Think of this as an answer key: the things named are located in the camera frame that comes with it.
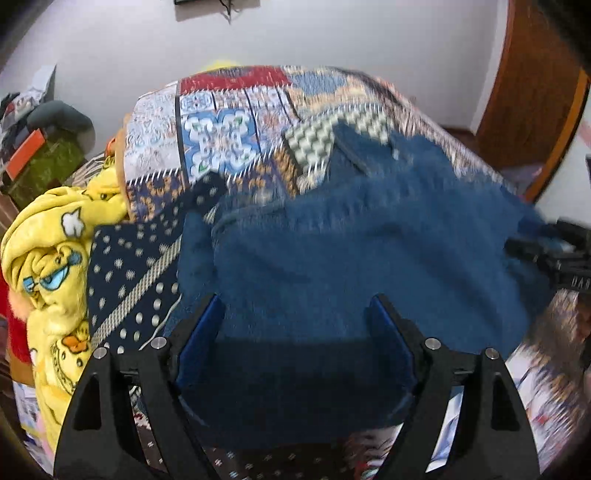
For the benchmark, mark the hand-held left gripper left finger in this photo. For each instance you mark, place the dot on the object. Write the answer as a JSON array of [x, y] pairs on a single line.
[[203, 332]]

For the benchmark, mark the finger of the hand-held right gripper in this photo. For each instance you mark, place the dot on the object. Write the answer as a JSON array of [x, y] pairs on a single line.
[[526, 249]]

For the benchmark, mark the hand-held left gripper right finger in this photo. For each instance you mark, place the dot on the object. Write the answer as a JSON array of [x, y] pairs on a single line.
[[392, 337]]

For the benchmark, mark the blue denim jacket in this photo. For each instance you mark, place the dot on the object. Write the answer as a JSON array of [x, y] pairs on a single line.
[[346, 258]]

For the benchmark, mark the brown wooden door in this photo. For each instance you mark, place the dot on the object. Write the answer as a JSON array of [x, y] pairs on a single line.
[[521, 92]]

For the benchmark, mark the yellow cartoon fleece blanket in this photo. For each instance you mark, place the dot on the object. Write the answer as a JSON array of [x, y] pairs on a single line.
[[51, 240]]

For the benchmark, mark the pile of printed papers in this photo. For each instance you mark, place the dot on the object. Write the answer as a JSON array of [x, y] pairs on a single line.
[[32, 415]]

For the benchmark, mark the red plush toy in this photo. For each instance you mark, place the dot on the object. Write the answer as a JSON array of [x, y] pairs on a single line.
[[11, 332]]

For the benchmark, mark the patchwork patterned bedspread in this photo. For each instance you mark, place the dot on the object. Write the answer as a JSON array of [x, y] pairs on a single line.
[[217, 138]]

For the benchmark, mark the orange box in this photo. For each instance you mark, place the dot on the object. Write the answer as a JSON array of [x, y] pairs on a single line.
[[27, 152]]

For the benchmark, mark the grey cushion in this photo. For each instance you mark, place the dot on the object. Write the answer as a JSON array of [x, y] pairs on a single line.
[[64, 117]]

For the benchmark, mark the yellow plush object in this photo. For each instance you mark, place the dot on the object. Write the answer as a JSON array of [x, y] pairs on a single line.
[[221, 66]]

